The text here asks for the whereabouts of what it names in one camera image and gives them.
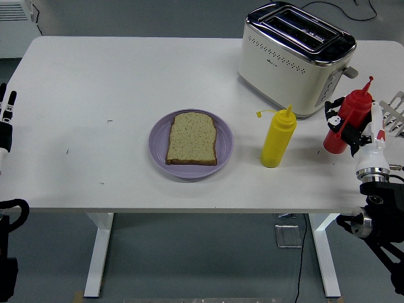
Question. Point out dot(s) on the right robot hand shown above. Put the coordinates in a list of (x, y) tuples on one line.
[(372, 154)]

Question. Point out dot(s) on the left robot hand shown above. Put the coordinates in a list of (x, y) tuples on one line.
[(5, 134)]

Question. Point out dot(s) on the red squeeze bottle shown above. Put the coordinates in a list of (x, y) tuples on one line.
[(353, 110)]

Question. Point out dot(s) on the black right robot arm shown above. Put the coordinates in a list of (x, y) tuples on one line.
[(382, 214)]

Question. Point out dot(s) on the bread slice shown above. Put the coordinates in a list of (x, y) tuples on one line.
[(192, 139)]

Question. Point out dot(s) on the metal toast rack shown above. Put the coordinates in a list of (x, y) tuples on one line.
[(394, 116)]

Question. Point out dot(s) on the yellow squeeze bottle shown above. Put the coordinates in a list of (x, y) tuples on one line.
[(277, 139)]

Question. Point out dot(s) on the white appliance with vents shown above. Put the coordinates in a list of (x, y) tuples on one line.
[(14, 28)]

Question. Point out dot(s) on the white table leg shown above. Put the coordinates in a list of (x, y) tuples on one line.
[(325, 252), (99, 252)]

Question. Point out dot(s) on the clear floor socket cover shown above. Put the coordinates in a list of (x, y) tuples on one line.
[(288, 236)]

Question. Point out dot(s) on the cream and chrome toaster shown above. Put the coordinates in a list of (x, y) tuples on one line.
[(284, 69)]

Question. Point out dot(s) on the purple plate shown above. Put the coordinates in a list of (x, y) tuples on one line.
[(158, 151)]

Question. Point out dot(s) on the metal table bracket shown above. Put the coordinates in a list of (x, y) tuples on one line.
[(284, 216)]

